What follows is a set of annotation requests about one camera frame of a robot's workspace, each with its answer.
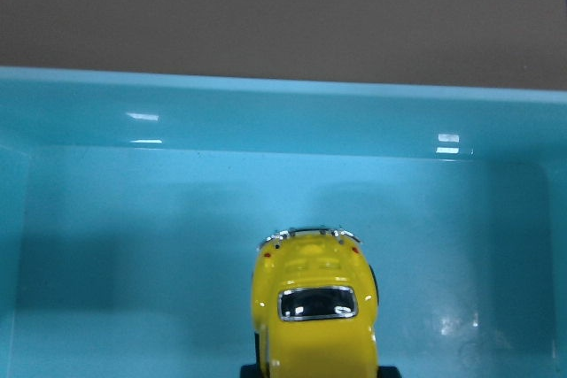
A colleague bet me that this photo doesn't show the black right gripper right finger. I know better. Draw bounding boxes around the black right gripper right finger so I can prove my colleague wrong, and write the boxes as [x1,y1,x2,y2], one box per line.
[377,365,401,378]

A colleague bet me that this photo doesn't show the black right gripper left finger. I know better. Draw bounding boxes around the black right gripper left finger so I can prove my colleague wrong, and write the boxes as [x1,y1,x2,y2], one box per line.
[239,364,264,378]

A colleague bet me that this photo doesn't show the yellow beetle toy car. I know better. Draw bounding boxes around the yellow beetle toy car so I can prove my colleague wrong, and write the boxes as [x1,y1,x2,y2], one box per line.
[251,226,379,377]

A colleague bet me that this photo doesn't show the light blue plastic bin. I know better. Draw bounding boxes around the light blue plastic bin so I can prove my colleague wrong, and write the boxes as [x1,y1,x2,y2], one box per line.
[1,67,566,377]

